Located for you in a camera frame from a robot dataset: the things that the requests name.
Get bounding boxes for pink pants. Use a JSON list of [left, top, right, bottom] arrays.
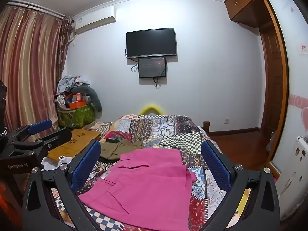
[[79, 148, 196, 230]]

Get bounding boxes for wooden lap desk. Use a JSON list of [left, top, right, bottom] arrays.
[[47, 129, 100, 161]]

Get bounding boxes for green patterned storage bag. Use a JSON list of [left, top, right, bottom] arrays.
[[57, 105, 95, 129]]

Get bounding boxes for orange box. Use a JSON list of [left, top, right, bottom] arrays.
[[69, 101, 87, 110]]

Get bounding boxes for white device with stickers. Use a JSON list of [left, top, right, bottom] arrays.
[[276, 136, 307, 220]]

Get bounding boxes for olive green folded pants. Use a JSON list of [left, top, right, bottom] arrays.
[[100, 140, 142, 160]]

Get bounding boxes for grey neck pillow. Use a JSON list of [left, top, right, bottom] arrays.
[[71, 85, 102, 112]]

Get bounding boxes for pile of clothes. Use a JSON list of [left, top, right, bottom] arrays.
[[56, 75, 90, 95]]

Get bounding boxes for yellow round object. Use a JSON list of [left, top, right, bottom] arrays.
[[139, 104, 164, 115]]

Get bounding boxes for striped red curtain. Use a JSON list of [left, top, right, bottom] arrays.
[[1, 5, 72, 138]]

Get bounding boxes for patchwork patterned bedspread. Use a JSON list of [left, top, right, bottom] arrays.
[[51, 114, 252, 231]]

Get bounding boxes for white air conditioner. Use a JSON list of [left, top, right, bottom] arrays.
[[75, 6, 116, 34]]

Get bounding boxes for small black wall monitor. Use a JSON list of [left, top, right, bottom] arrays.
[[138, 57, 167, 79]]

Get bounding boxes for black wall television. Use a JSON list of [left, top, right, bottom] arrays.
[[126, 28, 177, 59]]

